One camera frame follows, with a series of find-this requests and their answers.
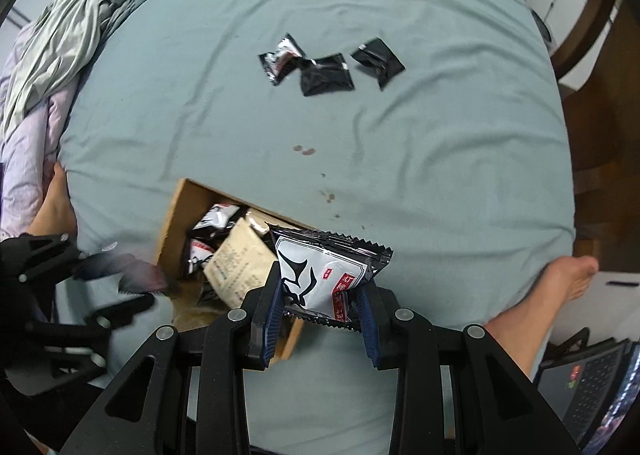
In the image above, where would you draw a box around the person's left foot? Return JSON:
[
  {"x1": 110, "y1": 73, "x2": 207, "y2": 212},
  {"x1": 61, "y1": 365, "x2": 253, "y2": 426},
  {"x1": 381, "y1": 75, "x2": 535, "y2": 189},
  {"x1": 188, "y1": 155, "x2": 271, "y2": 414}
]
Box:
[{"x1": 24, "y1": 162, "x2": 79, "y2": 242}]

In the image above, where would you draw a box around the black snack packet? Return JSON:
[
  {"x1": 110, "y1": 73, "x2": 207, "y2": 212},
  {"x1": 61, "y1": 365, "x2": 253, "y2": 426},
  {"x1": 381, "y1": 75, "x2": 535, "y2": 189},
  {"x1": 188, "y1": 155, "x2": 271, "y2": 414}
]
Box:
[
  {"x1": 258, "y1": 32, "x2": 306, "y2": 87},
  {"x1": 192, "y1": 204, "x2": 245, "y2": 242},
  {"x1": 265, "y1": 222, "x2": 395, "y2": 334},
  {"x1": 350, "y1": 36, "x2": 406, "y2": 91},
  {"x1": 186, "y1": 237, "x2": 217, "y2": 277},
  {"x1": 299, "y1": 53, "x2": 356, "y2": 97}
]

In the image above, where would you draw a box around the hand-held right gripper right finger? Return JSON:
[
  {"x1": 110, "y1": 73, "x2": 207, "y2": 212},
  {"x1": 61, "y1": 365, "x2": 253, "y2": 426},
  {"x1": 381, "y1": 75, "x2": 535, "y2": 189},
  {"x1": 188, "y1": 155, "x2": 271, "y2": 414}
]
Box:
[{"x1": 350, "y1": 280, "x2": 581, "y2": 455}]

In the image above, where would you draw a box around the teal bed sheet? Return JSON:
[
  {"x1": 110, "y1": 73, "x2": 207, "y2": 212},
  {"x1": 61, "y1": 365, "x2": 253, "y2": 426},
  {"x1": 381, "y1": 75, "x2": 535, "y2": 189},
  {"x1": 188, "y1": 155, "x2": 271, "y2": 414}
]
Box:
[{"x1": 57, "y1": 0, "x2": 576, "y2": 455}]

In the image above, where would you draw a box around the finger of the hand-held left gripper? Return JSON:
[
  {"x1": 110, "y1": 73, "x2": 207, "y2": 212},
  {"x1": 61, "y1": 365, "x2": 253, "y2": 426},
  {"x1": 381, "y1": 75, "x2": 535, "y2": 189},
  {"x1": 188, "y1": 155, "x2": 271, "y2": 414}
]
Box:
[
  {"x1": 75, "y1": 251, "x2": 182, "y2": 298},
  {"x1": 84, "y1": 294, "x2": 157, "y2": 332}
]

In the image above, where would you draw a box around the brown cardboard box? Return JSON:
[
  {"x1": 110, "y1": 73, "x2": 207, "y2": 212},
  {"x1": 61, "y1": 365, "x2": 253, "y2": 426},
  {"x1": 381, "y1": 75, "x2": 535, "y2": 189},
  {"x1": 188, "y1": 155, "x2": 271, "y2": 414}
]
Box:
[{"x1": 155, "y1": 178, "x2": 321, "y2": 366}]

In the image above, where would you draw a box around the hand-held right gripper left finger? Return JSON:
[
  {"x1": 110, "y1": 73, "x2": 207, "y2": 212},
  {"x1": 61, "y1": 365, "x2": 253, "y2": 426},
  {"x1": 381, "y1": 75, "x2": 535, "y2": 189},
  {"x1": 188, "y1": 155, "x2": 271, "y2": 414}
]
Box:
[{"x1": 60, "y1": 260, "x2": 286, "y2": 455}]

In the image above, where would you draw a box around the lilac quilt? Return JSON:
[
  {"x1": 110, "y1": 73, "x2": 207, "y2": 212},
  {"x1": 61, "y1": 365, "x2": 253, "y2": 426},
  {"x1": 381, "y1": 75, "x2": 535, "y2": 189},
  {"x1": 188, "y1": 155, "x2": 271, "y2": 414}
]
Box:
[{"x1": 0, "y1": 35, "x2": 76, "y2": 241}]

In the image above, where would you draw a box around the wooden furniture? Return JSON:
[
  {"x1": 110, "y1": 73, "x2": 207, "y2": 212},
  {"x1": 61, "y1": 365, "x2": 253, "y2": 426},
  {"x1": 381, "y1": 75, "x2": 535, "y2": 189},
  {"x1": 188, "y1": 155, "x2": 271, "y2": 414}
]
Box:
[{"x1": 549, "y1": 0, "x2": 640, "y2": 258}]

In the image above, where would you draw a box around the person's right leg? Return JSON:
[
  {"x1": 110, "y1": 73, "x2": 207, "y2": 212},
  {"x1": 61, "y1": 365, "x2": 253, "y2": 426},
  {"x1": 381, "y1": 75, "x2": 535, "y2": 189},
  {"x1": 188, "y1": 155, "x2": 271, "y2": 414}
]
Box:
[{"x1": 482, "y1": 255, "x2": 601, "y2": 378}]

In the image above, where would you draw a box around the grey blanket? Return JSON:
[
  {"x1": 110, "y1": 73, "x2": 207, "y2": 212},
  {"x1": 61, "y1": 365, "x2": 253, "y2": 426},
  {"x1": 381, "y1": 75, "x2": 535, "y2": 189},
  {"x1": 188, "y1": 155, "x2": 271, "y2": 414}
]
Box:
[{"x1": 0, "y1": 0, "x2": 186, "y2": 136}]

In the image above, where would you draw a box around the large beige snack packet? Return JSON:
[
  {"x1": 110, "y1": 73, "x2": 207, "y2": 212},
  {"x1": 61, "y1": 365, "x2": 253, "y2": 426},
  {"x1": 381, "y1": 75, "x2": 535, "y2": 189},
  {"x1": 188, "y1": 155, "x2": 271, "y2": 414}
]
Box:
[{"x1": 202, "y1": 218, "x2": 277, "y2": 310}]

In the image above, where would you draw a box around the black laptop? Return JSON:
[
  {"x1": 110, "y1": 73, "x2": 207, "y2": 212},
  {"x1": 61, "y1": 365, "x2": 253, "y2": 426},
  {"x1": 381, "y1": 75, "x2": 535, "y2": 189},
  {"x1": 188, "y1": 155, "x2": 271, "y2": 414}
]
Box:
[{"x1": 532, "y1": 335, "x2": 640, "y2": 452}]

